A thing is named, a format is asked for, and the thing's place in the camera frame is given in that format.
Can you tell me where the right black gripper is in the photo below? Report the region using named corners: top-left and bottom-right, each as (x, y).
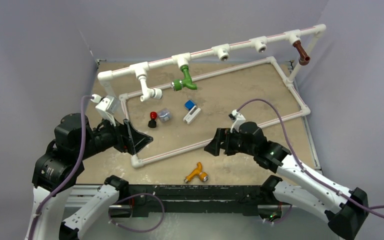
top-left (204, 128), bottom-right (257, 157)

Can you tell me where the green plastic faucet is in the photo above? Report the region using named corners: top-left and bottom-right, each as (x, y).
top-left (171, 65), bottom-right (198, 91)

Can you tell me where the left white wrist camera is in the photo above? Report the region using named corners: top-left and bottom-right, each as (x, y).
top-left (95, 95), bottom-right (121, 127)

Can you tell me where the white plastic faucet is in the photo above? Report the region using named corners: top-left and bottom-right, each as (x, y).
top-left (138, 75), bottom-right (163, 102)

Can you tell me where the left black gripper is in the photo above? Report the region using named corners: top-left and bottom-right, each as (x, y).
top-left (76, 110), bottom-right (153, 159)

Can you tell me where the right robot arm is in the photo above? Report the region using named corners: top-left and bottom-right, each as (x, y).
top-left (204, 122), bottom-right (369, 240)

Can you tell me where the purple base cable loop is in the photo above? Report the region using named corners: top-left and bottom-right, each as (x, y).
top-left (108, 193), bottom-right (166, 234)

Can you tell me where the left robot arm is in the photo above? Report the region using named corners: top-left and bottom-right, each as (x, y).
top-left (26, 113), bottom-right (153, 240)

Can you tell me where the brown plastic faucet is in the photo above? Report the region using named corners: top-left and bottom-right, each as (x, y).
top-left (292, 40), bottom-right (311, 66)

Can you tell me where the red and black knob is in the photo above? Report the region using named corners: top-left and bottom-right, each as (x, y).
top-left (147, 111), bottom-right (158, 129)

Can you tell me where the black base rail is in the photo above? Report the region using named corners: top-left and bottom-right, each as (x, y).
top-left (118, 184), bottom-right (290, 218)

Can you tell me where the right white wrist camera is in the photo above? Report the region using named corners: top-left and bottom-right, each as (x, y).
top-left (228, 109), bottom-right (246, 133)

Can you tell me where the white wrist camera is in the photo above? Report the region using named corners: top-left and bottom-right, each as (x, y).
top-left (95, 95), bottom-right (121, 127)
top-left (228, 109), bottom-right (246, 133)

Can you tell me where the orange plastic faucet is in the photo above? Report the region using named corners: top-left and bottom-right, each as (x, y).
top-left (183, 162), bottom-right (209, 184)

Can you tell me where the clear plastic small box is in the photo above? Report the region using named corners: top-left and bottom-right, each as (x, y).
top-left (157, 108), bottom-right (173, 123)

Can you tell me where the white PVC pipe frame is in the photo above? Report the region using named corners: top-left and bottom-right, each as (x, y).
top-left (97, 23), bottom-right (327, 170)

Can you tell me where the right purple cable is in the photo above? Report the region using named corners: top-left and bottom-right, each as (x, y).
top-left (236, 98), bottom-right (384, 224)

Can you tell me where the blue small block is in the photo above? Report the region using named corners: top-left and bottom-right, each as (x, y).
top-left (184, 100), bottom-right (196, 111)

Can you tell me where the white plastic clip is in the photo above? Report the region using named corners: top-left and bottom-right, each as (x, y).
top-left (183, 105), bottom-right (202, 125)

